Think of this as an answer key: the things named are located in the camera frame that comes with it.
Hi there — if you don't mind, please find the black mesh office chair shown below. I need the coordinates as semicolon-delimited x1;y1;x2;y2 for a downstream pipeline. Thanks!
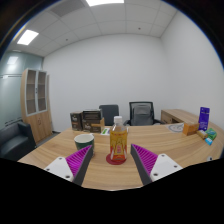
123;101;164;127

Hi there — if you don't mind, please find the clear bottle with yellow label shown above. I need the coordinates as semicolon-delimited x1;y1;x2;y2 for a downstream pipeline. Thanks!
109;115;128;162

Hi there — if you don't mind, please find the large square ceiling light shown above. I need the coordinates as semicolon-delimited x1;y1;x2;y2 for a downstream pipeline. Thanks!
85;0;125;7

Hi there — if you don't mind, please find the wooden tissue box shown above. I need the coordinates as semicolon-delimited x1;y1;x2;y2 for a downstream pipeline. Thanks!
182;121;200;137

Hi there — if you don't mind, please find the green box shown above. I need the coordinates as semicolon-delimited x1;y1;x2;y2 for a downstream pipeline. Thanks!
205;127;218;141

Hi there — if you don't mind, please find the small tan box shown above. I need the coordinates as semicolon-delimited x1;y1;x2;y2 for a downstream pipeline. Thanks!
196;129;209;140

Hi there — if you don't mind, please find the flat dark brown box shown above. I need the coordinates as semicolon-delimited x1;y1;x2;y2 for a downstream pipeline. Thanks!
81;108;102;122

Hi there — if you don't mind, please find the green and white leaflet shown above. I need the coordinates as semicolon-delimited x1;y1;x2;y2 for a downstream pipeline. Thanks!
100;127;112;136

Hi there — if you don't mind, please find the brown and tan carton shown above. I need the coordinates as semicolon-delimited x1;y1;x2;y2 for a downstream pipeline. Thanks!
81;117;106;134

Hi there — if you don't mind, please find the tall blue box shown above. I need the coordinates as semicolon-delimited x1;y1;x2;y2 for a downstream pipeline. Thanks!
198;106;211;131

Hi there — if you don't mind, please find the small dark brown box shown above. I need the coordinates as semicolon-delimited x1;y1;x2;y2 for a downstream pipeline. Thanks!
69;111;84;132

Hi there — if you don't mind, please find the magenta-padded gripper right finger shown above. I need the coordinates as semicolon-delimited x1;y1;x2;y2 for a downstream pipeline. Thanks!
129;143;184;187

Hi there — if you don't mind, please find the flat round red coaster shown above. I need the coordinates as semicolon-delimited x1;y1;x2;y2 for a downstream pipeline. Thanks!
105;153;128;166

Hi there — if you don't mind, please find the black leather sofa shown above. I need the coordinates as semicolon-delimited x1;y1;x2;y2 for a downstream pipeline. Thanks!
0;121;37;162

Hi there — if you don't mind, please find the wooden glass-door cabinet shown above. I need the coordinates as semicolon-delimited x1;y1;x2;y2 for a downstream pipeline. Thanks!
20;68;54;144

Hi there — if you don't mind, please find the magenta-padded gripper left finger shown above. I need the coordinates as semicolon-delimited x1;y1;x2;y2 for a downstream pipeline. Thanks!
43;144;95;187

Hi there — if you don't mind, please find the small square ceiling light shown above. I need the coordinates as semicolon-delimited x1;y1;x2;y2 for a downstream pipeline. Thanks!
16;29;40;46

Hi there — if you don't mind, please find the ceiling air vent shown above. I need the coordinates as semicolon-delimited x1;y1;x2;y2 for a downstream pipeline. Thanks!
49;0;86;18

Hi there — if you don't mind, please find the dark grey office chair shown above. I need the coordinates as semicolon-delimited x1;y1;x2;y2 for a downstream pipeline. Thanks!
98;104;120;127

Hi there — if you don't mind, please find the green and white mug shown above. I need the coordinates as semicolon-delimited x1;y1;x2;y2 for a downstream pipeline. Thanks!
73;133;96;157

